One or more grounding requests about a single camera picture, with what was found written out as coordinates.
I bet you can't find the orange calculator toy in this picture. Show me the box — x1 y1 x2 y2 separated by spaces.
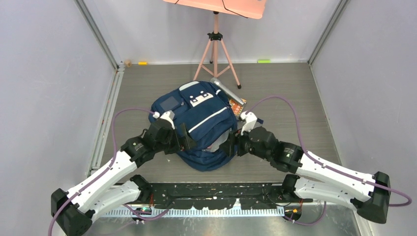
229 98 247 119

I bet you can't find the pink music stand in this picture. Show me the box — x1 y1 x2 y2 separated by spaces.
167 0 266 89

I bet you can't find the small cork piece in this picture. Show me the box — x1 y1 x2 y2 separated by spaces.
124 60 132 67

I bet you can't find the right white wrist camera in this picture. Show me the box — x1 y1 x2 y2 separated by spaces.
240 111 258 136

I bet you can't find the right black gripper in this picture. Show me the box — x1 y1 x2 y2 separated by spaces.
219 124 271 162

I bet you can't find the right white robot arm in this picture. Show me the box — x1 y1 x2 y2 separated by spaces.
220 127 390 224

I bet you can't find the green tape piece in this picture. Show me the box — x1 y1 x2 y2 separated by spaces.
257 59 271 63

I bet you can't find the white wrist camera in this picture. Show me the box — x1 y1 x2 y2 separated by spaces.
240 111 258 136
152 110 175 129

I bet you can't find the silver microphone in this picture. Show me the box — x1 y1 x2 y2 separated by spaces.
210 77 246 106

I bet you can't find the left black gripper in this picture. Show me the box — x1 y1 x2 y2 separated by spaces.
155 122 196 154

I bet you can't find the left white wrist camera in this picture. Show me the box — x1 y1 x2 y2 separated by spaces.
152 110 175 129

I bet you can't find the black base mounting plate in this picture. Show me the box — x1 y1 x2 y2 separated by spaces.
133 182 302 210

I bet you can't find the navy blue student backpack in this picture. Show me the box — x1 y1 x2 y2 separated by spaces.
150 81 238 172

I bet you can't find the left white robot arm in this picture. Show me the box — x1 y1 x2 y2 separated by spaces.
48 118 197 236

